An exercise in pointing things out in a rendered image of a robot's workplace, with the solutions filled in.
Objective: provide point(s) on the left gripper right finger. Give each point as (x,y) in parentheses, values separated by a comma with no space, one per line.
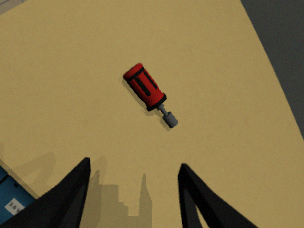
(216,212)

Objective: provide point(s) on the dark blue electric nut driver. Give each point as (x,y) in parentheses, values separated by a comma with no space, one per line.
(13,197)

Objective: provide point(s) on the red-handled nut driver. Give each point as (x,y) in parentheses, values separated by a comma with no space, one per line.
(147,90)

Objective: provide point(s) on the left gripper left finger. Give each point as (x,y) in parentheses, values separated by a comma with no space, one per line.
(48,210)

